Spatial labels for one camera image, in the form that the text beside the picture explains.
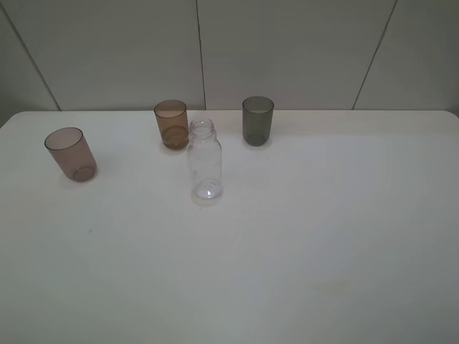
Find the amber translucent cup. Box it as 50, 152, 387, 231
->
153, 100, 189, 151

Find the clear plastic water bottle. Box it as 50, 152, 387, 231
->
186, 119, 223, 202

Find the grey translucent cup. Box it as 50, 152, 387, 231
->
242, 96, 275, 147

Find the pink translucent cup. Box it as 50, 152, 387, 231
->
44, 127, 97, 183

